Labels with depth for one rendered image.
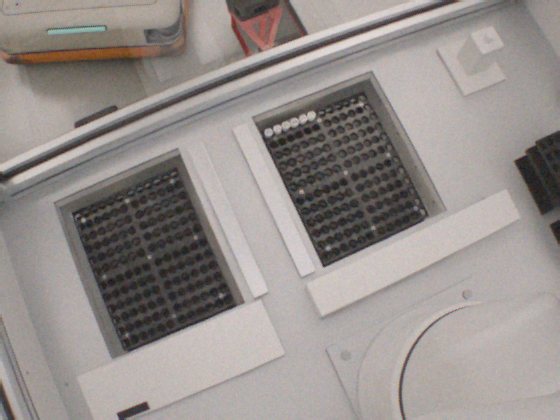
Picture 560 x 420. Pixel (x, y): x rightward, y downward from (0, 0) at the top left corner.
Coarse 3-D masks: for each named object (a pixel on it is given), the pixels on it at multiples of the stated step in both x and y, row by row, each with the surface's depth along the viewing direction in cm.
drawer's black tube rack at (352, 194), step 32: (320, 128) 94; (352, 128) 94; (288, 160) 92; (320, 160) 95; (352, 160) 93; (384, 160) 93; (288, 192) 94; (320, 192) 92; (352, 192) 92; (384, 192) 95; (416, 192) 92; (320, 224) 90; (352, 224) 90; (384, 224) 90; (416, 224) 94; (320, 256) 89
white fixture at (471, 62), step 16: (480, 32) 85; (496, 32) 85; (448, 48) 93; (464, 48) 88; (480, 48) 84; (496, 48) 84; (448, 64) 92; (464, 64) 90; (480, 64) 88; (496, 64) 92; (464, 80) 91; (480, 80) 91; (496, 80) 92; (464, 96) 91
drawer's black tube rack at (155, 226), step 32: (160, 192) 93; (96, 224) 89; (128, 224) 89; (160, 224) 89; (192, 224) 89; (96, 256) 87; (128, 256) 88; (160, 256) 88; (192, 256) 88; (128, 288) 86; (160, 288) 87; (192, 288) 90; (224, 288) 90; (128, 320) 85; (160, 320) 85; (192, 320) 86
